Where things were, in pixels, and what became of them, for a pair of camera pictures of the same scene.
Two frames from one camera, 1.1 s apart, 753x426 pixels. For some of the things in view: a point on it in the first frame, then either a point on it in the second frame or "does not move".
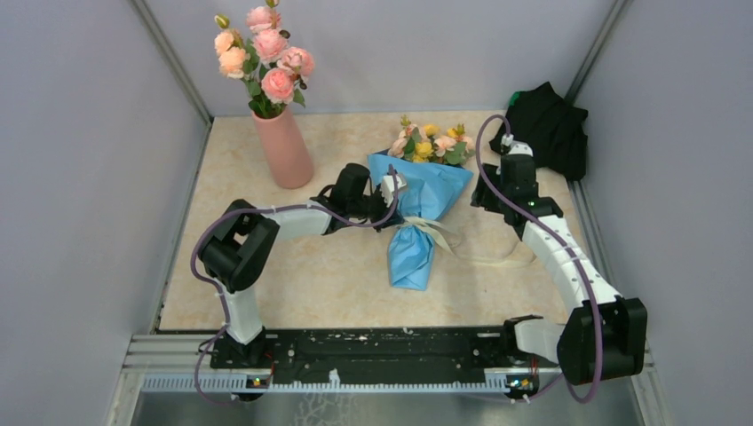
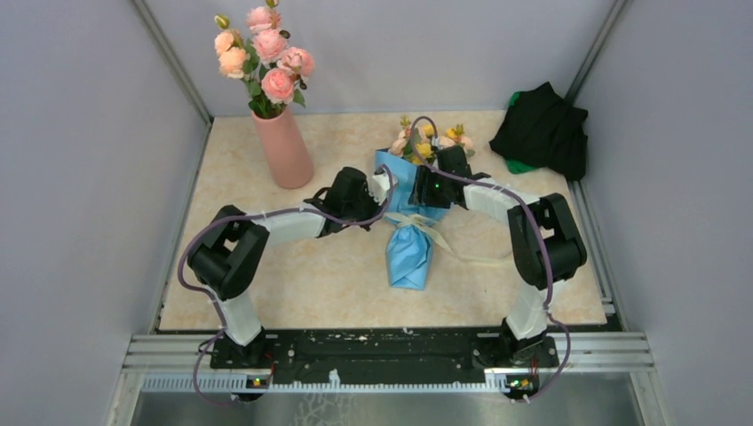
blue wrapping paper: (425, 192) does not move
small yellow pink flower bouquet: (422, 144) does not move
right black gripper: (480, 196) → (420, 193)
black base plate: (447, 355) does not move
